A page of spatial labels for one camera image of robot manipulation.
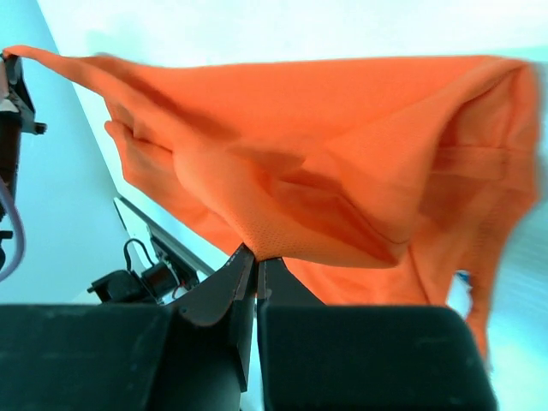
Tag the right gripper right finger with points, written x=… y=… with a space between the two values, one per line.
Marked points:
x=280 y=296

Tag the orange t shirt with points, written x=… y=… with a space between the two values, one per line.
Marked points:
x=375 y=179

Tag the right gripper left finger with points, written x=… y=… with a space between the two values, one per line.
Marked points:
x=219 y=312

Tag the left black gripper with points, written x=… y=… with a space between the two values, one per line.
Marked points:
x=17 y=117

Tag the aluminium rail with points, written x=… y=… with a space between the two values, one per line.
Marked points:
x=162 y=240

